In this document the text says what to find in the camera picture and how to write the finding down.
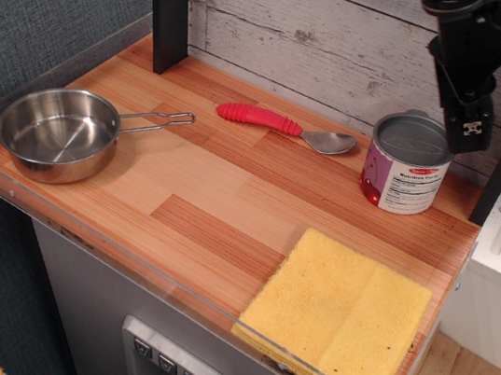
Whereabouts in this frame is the yellow folded cloth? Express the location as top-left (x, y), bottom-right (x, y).
top-left (231, 228), bottom-right (433, 375)

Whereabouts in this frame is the toy tin can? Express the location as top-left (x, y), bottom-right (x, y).
top-left (359, 110), bottom-right (453, 215)

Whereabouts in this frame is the clear acrylic guard rail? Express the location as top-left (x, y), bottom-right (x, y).
top-left (0, 148), bottom-right (482, 375)

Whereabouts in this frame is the black vertical post left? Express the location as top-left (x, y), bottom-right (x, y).
top-left (152, 0), bottom-right (189, 74)

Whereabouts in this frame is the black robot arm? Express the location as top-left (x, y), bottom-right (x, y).
top-left (421, 0), bottom-right (501, 155)

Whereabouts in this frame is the red handled metal spoon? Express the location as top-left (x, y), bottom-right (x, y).
top-left (216, 103), bottom-right (357, 156)

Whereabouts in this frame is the stainless steel pot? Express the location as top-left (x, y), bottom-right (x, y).
top-left (0, 88), bottom-right (197, 185)

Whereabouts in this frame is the grey toy fridge cabinet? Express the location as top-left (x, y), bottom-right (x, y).
top-left (34, 221), bottom-right (285, 375)

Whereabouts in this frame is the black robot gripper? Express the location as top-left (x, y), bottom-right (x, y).
top-left (429, 9), bottom-right (501, 155)

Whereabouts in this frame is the silver dispenser button panel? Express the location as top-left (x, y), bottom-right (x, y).
top-left (121, 314), bottom-right (222, 375)

